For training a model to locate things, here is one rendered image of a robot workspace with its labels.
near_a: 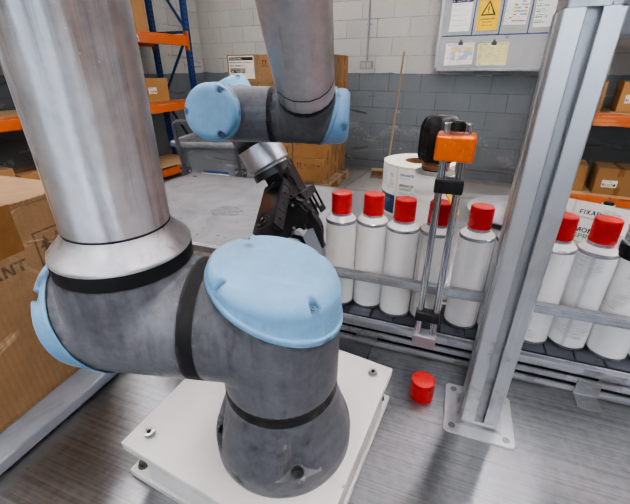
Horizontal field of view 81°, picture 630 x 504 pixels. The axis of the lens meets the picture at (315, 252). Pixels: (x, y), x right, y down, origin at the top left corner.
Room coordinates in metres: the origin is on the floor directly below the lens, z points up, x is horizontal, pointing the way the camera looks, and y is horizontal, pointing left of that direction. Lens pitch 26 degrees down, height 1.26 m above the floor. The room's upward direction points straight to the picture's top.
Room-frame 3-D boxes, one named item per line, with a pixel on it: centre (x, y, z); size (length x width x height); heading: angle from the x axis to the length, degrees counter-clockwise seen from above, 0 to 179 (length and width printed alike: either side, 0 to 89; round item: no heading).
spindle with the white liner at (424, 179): (0.81, -0.26, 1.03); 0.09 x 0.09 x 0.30
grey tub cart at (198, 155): (3.03, 0.69, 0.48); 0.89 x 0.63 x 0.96; 172
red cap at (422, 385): (0.40, -0.16, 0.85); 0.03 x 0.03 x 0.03
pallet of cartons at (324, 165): (4.55, 0.27, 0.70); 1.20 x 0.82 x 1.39; 69
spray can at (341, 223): (0.58, -0.04, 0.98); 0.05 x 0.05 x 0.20
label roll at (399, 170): (1.08, -0.30, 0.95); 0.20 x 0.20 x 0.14
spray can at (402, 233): (0.55, -0.14, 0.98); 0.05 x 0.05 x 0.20
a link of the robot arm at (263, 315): (0.29, 0.04, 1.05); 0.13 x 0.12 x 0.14; 84
